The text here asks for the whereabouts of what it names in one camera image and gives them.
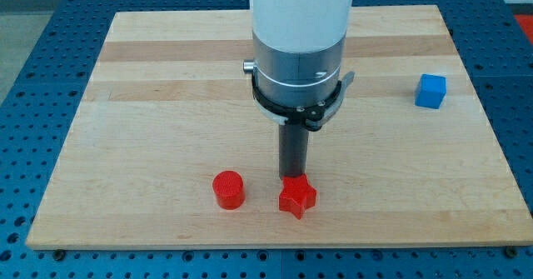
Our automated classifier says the wooden board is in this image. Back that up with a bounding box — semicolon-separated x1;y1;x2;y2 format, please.
26;5;532;250

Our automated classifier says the blue cube block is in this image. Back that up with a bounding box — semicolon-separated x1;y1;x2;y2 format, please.
415;74;447;109

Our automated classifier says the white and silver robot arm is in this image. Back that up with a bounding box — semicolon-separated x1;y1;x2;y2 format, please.
250;0;352;107

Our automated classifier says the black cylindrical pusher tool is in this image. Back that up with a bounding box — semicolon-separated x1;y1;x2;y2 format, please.
278;124;309;178

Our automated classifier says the red cylinder block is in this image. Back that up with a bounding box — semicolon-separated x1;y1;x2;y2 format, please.
212;170;246;210

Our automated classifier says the black clamp ring with lever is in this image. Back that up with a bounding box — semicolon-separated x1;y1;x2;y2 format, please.
251;71;356;132

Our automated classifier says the blue perforated metal table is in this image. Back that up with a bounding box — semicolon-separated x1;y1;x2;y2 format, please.
1;0;532;278

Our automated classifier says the red star block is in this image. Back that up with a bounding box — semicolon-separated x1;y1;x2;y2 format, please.
278;174;317;220

